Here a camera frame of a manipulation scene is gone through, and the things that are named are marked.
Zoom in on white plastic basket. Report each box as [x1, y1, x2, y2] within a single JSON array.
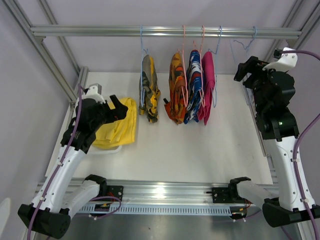
[[71, 96, 123, 155]]

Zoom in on light blue wire hanger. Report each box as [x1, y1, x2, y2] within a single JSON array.
[[229, 25, 259, 106]]

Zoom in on white slotted cable duct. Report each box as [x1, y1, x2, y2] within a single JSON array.
[[77, 202, 247, 217]]

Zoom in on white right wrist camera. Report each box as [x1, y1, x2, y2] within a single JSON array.
[[262, 47, 298, 72]]

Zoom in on aluminium hanging rail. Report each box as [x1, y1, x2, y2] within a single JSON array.
[[30, 24, 302, 40]]

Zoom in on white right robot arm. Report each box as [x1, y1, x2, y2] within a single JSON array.
[[227, 53, 320, 228]]

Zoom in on olive yellow camouflage trousers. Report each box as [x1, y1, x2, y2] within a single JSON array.
[[138, 54, 161, 123]]

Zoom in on pink trousers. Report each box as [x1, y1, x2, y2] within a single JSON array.
[[198, 51, 216, 126]]

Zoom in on blue hanger of camouflage trousers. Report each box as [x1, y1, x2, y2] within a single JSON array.
[[139, 25, 149, 107]]

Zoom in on blue white patterned trousers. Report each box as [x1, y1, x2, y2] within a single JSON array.
[[183, 49, 201, 124]]

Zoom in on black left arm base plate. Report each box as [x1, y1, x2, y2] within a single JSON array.
[[99, 185, 124, 200]]

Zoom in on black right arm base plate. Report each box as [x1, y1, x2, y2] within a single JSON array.
[[210, 187, 248, 204]]

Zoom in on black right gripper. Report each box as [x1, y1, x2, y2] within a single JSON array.
[[234, 56, 278, 113]]

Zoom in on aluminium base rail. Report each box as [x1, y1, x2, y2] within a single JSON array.
[[107, 180, 228, 206]]

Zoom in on orange camouflage trousers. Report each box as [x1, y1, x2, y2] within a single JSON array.
[[163, 52, 188, 125]]

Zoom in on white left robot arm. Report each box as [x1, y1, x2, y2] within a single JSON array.
[[17, 93, 128, 239]]

